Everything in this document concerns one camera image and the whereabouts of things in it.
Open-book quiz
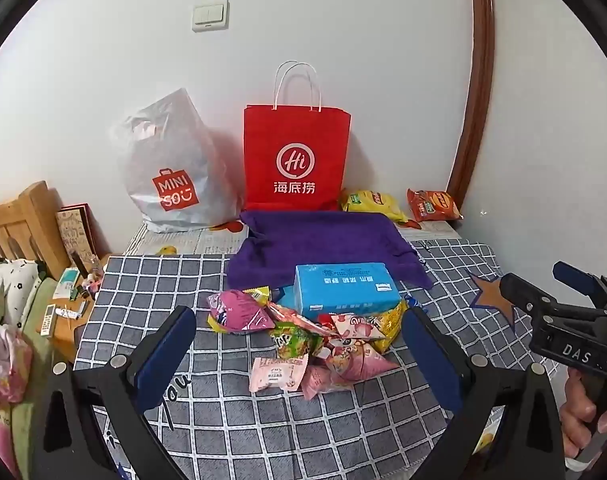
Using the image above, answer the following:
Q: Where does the person's right hand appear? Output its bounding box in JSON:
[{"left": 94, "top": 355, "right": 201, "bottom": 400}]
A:
[{"left": 558, "top": 369, "right": 607, "bottom": 461}]

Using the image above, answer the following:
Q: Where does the grey checked cloth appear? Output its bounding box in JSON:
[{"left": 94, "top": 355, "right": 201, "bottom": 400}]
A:
[{"left": 71, "top": 240, "right": 564, "bottom": 480}]

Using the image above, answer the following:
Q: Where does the white remote control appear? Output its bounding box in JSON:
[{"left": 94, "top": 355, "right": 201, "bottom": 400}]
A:
[{"left": 40, "top": 304, "right": 58, "bottom": 337}]

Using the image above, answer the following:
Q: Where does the wooden bed headboard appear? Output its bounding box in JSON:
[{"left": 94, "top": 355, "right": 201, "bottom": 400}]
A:
[{"left": 0, "top": 181, "right": 72, "bottom": 281}]

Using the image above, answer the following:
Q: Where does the white light switch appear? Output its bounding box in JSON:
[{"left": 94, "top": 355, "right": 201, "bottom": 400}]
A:
[{"left": 191, "top": 2, "right": 230, "bottom": 33}]

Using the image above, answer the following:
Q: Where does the orange chip bag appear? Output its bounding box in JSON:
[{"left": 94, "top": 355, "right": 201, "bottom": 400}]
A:
[{"left": 406, "top": 188, "right": 463, "bottom": 222}]

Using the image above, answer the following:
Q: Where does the green snack packet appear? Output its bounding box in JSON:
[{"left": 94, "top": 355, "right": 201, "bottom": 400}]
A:
[{"left": 268, "top": 325, "right": 329, "bottom": 361}]

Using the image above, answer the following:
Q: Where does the white green small box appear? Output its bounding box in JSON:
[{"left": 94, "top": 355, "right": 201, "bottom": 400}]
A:
[{"left": 54, "top": 267, "right": 82, "bottom": 301}]

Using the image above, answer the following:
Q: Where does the white floral cloth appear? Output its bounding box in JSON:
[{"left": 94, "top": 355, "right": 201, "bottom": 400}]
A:
[{"left": 0, "top": 259, "right": 39, "bottom": 333}]

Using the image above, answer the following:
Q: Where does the green blanket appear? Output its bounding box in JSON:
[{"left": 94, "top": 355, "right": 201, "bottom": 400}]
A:
[{"left": 11, "top": 277, "right": 59, "bottom": 480}]

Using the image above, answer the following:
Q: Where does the patterned flat box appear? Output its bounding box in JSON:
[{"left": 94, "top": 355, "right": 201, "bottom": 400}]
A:
[{"left": 54, "top": 203, "right": 98, "bottom": 271}]

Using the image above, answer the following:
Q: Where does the brown wooden door frame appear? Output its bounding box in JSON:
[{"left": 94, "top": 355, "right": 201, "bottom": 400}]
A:
[{"left": 446, "top": 0, "right": 497, "bottom": 221}]

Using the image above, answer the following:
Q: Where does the pink yellow snack packet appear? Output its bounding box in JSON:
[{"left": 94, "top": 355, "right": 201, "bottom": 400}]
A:
[{"left": 207, "top": 286, "right": 275, "bottom": 333}]

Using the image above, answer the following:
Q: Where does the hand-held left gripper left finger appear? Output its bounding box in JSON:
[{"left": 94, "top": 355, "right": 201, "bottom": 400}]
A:
[{"left": 31, "top": 305, "right": 198, "bottom": 480}]

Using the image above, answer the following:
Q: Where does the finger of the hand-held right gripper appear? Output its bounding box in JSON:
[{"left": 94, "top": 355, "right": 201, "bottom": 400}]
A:
[
  {"left": 552, "top": 260, "right": 607, "bottom": 306},
  {"left": 498, "top": 272, "right": 607, "bottom": 321}
]

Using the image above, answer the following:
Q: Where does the purple towel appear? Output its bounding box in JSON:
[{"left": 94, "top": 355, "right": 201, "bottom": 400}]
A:
[{"left": 226, "top": 210, "right": 434, "bottom": 293}]

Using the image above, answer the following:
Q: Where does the pink triangular snack packet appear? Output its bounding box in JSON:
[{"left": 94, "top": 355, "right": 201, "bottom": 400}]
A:
[{"left": 328, "top": 340, "right": 399, "bottom": 386}]

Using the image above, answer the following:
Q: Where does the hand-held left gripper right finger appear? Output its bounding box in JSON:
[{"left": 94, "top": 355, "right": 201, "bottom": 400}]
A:
[{"left": 402, "top": 305, "right": 567, "bottom": 480}]

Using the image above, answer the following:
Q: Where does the pale pink snack packet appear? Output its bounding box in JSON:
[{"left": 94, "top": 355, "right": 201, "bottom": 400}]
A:
[{"left": 248, "top": 355, "right": 309, "bottom": 393}]

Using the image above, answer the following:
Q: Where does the red paper bag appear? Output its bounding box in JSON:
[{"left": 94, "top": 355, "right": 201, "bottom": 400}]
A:
[{"left": 242, "top": 61, "right": 354, "bottom": 212}]

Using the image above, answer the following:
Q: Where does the yellow triangular snack packet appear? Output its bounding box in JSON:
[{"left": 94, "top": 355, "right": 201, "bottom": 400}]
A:
[{"left": 373, "top": 300, "right": 409, "bottom": 353}]

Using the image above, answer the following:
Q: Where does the pink plastic bag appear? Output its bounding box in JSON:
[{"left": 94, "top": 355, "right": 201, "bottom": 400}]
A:
[{"left": 0, "top": 325, "right": 34, "bottom": 411}]

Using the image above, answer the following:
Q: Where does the wooden nightstand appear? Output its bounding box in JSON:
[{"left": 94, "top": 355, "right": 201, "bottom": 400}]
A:
[{"left": 48, "top": 255, "right": 114, "bottom": 361}]

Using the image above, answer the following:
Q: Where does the white plastic shopping bag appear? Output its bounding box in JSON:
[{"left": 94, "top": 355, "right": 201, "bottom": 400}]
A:
[{"left": 108, "top": 87, "right": 244, "bottom": 233}]

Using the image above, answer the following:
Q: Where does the pink white snack packet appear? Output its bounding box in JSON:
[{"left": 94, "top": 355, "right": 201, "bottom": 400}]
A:
[{"left": 333, "top": 312, "right": 387, "bottom": 341}]

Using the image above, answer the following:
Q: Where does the yellow chip bag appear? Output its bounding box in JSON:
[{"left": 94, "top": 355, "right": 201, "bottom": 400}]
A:
[{"left": 339, "top": 188, "right": 409, "bottom": 223}]

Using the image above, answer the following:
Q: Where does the blue tissue box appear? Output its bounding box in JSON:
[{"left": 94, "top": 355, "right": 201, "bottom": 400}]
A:
[{"left": 294, "top": 261, "right": 403, "bottom": 321}]

